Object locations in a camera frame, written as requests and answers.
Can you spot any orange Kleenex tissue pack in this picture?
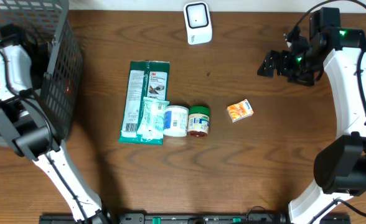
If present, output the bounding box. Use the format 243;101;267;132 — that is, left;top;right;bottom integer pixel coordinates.
227;99;254;123

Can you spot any green-lid seasoning jar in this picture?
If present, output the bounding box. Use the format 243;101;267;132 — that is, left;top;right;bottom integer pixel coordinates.
187;106;210;138

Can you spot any white cylindrical container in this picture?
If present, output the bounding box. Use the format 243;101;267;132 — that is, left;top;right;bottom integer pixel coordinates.
163;105;189;138

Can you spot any green 3M gloves package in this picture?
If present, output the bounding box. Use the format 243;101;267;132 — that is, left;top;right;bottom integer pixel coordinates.
119;60;170;145

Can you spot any mint green wipes pack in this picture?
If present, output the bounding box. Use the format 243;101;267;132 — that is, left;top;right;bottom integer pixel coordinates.
137;97;170;141

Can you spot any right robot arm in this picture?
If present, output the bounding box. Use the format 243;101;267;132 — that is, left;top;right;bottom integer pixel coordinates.
257;1;366;223

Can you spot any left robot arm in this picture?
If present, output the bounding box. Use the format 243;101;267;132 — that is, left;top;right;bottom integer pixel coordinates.
0;24;115;223

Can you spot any white barcode scanner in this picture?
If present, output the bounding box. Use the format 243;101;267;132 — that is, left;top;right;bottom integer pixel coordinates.
183;1;213;45

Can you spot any grey plastic mesh basket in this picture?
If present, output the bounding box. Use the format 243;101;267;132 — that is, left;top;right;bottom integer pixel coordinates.
0;0;83;138

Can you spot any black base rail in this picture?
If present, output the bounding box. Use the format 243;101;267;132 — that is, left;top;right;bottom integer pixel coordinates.
39;212;351;224

